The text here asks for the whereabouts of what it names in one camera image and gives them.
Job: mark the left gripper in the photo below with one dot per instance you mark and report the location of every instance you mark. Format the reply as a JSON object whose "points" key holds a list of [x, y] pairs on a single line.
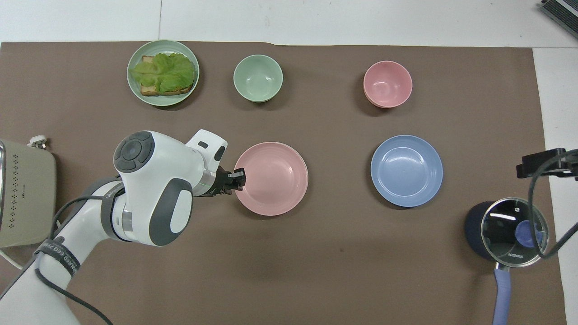
{"points": [[221, 183]]}

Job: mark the pink plate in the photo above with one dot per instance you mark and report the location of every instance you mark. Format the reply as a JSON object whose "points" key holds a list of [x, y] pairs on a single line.
{"points": [[275, 180]]}

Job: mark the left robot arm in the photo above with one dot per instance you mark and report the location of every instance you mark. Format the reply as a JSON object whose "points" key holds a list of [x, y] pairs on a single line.
{"points": [[149, 189]]}

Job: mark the green bowl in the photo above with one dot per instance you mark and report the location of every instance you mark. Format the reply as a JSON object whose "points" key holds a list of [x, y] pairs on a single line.
{"points": [[258, 77]]}

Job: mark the toast slice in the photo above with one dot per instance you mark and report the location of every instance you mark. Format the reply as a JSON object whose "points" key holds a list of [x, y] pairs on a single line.
{"points": [[151, 91]]}

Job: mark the green lettuce leaf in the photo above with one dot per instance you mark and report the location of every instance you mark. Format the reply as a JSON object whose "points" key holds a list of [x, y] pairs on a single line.
{"points": [[167, 70]]}

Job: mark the green plate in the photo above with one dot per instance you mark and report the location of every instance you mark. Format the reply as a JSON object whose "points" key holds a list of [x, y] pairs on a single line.
{"points": [[156, 46]]}

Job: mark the blue plate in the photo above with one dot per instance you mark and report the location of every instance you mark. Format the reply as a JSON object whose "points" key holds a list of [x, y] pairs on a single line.
{"points": [[406, 171]]}

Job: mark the pink bowl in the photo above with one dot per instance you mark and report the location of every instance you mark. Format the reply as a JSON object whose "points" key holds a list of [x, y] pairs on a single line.
{"points": [[387, 83]]}

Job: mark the white plug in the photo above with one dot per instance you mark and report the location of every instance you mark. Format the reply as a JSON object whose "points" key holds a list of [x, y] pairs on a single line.
{"points": [[38, 141]]}

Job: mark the beige toaster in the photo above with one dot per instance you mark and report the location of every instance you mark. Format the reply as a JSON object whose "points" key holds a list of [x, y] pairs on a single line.
{"points": [[27, 198]]}

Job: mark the glass pot lid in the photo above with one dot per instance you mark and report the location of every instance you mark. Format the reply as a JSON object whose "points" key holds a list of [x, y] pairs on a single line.
{"points": [[501, 234]]}

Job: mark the black stand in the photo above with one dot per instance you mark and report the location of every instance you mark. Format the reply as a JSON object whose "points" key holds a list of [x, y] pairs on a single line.
{"points": [[537, 163]]}

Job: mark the grey ribbed device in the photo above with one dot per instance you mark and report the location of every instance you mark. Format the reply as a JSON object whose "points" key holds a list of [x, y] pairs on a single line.
{"points": [[562, 10]]}

